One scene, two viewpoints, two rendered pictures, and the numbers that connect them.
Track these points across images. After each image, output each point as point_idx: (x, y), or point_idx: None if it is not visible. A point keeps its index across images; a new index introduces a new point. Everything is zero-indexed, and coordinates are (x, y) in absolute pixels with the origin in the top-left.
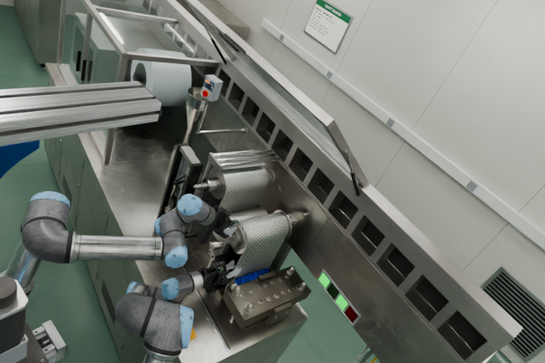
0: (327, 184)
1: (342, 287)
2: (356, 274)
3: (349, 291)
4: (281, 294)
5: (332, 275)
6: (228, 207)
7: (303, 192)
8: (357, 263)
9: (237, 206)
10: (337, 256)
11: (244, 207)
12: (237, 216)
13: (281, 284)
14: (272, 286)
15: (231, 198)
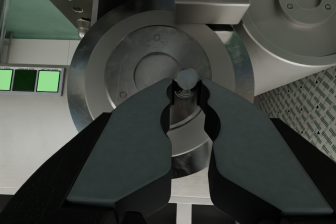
0: (159, 210)
1: (14, 102)
2: (2, 146)
3: (1, 107)
4: None
5: (41, 100)
6: (331, 95)
7: (176, 190)
8: (9, 164)
9: (299, 96)
10: (47, 142)
11: (279, 87)
12: (266, 87)
13: (90, 2)
14: None
15: (335, 148)
